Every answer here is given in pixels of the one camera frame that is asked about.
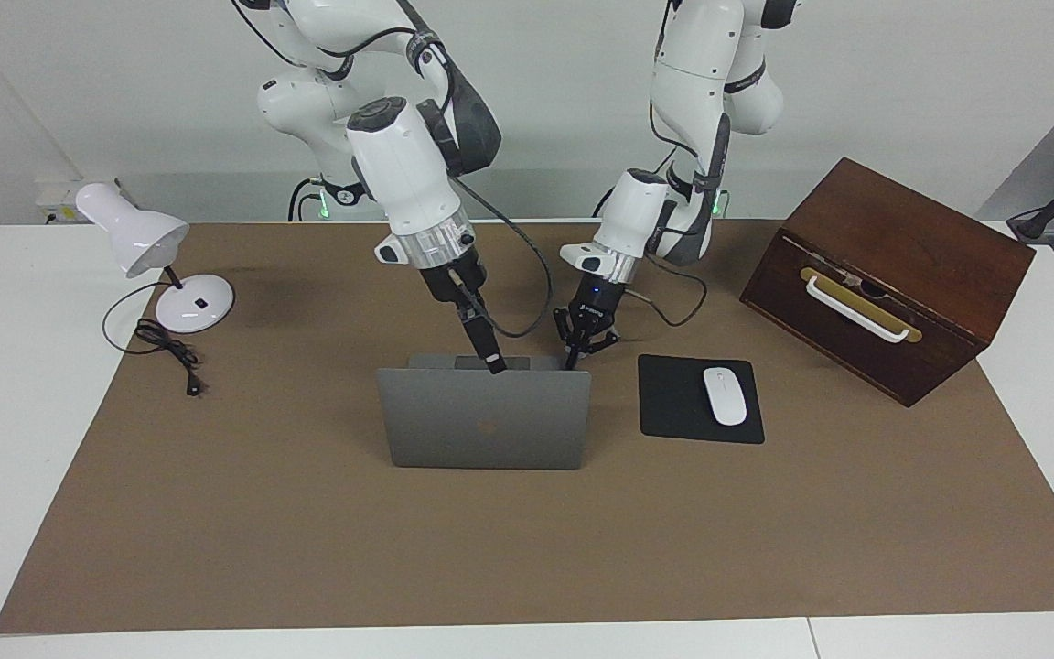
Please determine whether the white wall power strip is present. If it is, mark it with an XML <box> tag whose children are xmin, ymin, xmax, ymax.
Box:
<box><xmin>36</xmin><ymin>178</ymin><xmax>121</xmax><ymax>225</ymax></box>

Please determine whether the dark brown wooden box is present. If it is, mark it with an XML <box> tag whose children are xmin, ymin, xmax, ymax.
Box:
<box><xmin>739</xmin><ymin>157</ymin><xmax>1037</xmax><ymax>408</ymax></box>

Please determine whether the white computer mouse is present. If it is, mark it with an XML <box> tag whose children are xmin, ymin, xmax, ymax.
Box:
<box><xmin>703</xmin><ymin>367</ymin><xmax>748</xmax><ymax>427</ymax></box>

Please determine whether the white desk lamp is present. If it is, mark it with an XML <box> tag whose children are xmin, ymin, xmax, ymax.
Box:
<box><xmin>75</xmin><ymin>182</ymin><xmax>236</xmax><ymax>335</ymax></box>

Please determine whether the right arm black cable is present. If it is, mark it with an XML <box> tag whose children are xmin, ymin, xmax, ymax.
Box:
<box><xmin>232</xmin><ymin>0</ymin><xmax>554</xmax><ymax>340</ymax></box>

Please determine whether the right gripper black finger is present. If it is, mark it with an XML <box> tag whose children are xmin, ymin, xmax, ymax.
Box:
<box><xmin>470</xmin><ymin>307</ymin><xmax>509</xmax><ymax>372</ymax></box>
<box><xmin>458</xmin><ymin>313</ymin><xmax>499</xmax><ymax>375</ymax></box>

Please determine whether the white box handle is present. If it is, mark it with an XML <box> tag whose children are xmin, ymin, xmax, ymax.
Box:
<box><xmin>806</xmin><ymin>275</ymin><xmax>912</xmax><ymax>345</ymax></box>

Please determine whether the grey aluminium laptop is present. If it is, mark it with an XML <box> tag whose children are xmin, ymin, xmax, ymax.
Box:
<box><xmin>376</xmin><ymin>354</ymin><xmax>593</xmax><ymax>471</ymax></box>

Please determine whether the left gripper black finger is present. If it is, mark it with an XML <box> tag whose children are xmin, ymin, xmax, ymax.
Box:
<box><xmin>553</xmin><ymin>309</ymin><xmax>587</xmax><ymax>371</ymax></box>
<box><xmin>582</xmin><ymin>322</ymin><xmax>621</xmax><ymax>358</ymax></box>

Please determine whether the black lamp power cable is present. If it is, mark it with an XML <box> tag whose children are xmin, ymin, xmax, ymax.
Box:
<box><xmin>102</xmin><ymin>279</ymin><xmax>208</xmax><ymax>398</ymax></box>

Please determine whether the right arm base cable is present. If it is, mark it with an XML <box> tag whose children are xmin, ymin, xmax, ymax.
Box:
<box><xmin>287</xmin><ymin>178</ymin><xmax>322</xmax><ymax>222</ymax></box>

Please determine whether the brass plate on box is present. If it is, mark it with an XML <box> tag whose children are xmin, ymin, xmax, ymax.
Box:
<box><xmin>799</xmin><ymin>266</ymin><xmax>923</xmax><ymax>344</ymax></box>

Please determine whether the black mouse pad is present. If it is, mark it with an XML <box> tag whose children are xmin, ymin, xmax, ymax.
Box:
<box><xmin>638</xmin><ymin>354</ymin><xmax>766</xmax><ymax>446</ymax></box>

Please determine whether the brown table mat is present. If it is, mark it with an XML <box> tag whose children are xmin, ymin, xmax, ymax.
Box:
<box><xmin>0</xmin><ymin>220</ymin><xmax>1054</xmax><ymax>635</ymax></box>

